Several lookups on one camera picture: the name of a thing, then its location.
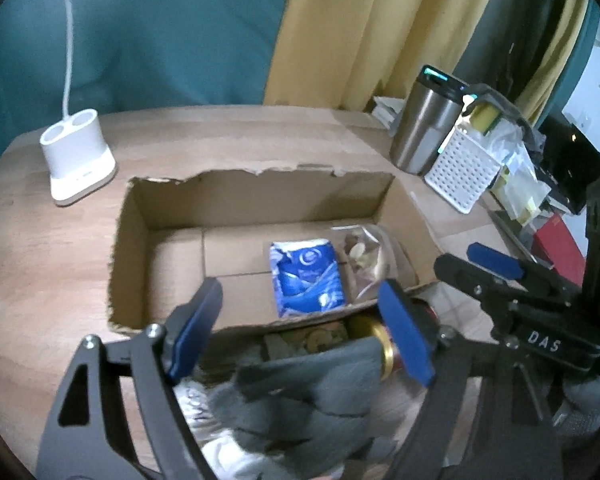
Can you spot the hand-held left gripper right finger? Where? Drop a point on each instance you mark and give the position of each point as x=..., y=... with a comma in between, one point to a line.
x=405, y=335

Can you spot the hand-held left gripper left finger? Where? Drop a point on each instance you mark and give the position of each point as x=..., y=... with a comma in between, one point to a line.
x=192, y=332

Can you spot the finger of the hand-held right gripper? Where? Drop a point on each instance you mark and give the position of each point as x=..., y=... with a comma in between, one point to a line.
x=462, y=272
x=495, y=260

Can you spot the red and gold can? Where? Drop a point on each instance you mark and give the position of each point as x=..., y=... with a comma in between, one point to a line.
x=367, y=331

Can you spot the cardboard box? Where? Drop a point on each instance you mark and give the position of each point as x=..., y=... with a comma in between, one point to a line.
x=170, y=260

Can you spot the white barcode packet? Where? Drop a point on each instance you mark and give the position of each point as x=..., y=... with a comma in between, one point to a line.
x=197, y=410

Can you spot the cartoon print tissue pack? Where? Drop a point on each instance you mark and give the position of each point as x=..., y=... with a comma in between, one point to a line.
x=310, y=341

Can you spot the white cloth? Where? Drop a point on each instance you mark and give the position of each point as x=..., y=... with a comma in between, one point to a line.
x=225, y=455

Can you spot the red box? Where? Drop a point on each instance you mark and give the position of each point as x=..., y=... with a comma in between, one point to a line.
x=560, y=245

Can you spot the clear plastic bag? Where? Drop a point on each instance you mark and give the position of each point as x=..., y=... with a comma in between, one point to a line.
x=517, y=180

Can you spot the clear snack bag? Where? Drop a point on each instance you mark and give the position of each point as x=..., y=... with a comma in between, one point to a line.
x=365, y=255

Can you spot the white perforated basket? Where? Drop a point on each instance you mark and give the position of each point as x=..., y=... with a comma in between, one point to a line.
x=460, y=170

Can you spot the blue tissue packet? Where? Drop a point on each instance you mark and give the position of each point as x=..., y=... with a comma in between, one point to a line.
x=307, y=280

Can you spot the yellow sponge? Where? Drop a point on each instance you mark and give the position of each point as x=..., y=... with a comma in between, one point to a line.
x=485, y=117

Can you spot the steel tumbler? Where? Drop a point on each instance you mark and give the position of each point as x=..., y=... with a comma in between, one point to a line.
x=420, y=130

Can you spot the stack of papers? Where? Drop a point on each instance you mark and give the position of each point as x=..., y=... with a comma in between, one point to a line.
x=387, y=110

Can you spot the white desk lamp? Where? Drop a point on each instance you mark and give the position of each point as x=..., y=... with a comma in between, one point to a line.
x=77, y=160

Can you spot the dark grey curtain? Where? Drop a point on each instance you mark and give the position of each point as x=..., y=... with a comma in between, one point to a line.
x=520, y=25

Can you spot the yellow curtain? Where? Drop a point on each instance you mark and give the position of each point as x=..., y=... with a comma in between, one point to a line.
x=380, y=25

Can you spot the teal curtain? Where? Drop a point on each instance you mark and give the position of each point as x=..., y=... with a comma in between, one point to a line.
x=180, y=35

